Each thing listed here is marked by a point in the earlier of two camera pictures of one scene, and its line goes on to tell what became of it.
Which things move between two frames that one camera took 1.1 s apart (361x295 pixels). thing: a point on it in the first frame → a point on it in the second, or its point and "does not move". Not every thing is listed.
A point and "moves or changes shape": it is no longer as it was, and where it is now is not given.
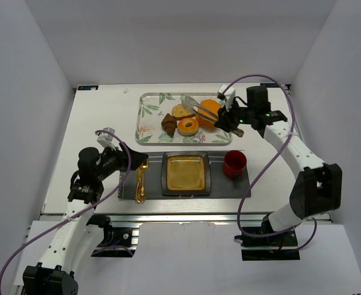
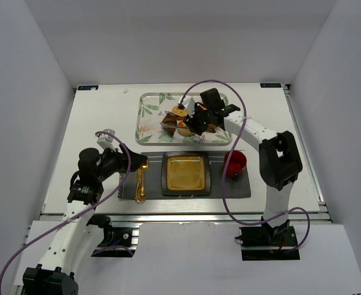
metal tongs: (194, 107) moves or changes shape
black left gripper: (126, 158) does not move
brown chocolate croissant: (169, 123) does not move
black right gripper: (226, 117) → (195, 120)
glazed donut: (189, 130) does not move
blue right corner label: (269, 84) does not move
